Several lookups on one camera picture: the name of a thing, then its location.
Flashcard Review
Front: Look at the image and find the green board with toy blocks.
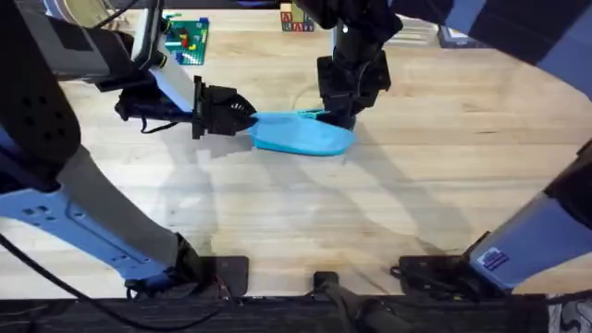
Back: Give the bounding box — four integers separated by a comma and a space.
164, 16, 211, 67

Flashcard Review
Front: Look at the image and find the long black cable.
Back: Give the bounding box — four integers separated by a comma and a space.
0, 233, 232, 332

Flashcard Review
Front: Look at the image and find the dark blue box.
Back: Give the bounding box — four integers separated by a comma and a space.
437, 25, 487, 50

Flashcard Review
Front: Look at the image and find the black centre mount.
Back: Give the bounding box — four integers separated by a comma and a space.
312, 270, 385, 333

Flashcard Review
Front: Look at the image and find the blue soft zip bag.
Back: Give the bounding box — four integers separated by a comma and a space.
244, 108, 357, 157

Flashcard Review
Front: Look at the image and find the black left wrist plate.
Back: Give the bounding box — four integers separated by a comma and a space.
192, 75, 205, 141

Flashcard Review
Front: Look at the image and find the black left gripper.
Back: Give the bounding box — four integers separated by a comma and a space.
114, 85, 259, 139

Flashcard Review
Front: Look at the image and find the black rail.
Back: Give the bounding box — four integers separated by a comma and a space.
0, 293, 592, 333

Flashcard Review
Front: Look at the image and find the white box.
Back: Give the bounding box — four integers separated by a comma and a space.
387, 17, 441, 48

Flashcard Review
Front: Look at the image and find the stack of alphabet blocks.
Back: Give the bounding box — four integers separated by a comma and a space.
279, 2, 316, 33

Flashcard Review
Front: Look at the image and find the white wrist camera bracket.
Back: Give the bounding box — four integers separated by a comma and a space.
152, 64, 196, 115

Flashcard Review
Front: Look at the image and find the black camera cable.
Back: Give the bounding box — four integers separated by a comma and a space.
92, 0, 141, 30

